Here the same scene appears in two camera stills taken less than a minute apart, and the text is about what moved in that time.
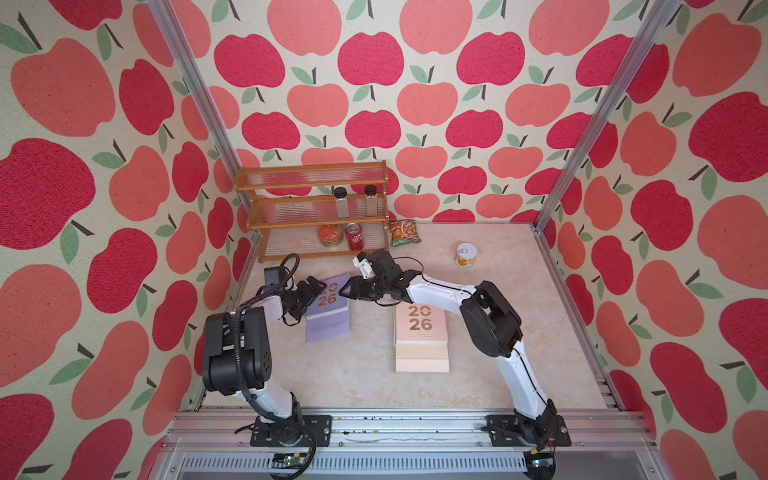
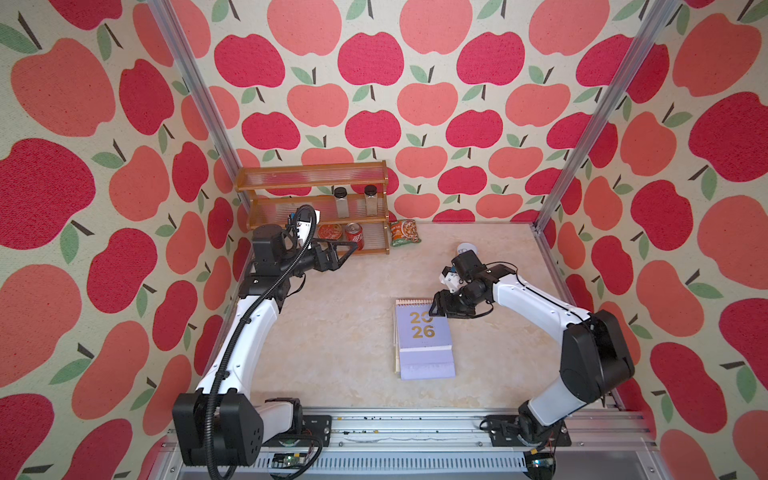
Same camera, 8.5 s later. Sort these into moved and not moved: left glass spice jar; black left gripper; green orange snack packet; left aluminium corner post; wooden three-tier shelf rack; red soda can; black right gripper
Moved: black left gripper; black right gripper
Not moved: left aluminium corner post; wooden three-tier shelf rack; red soda can; green orange snack packet; left glass spice jar
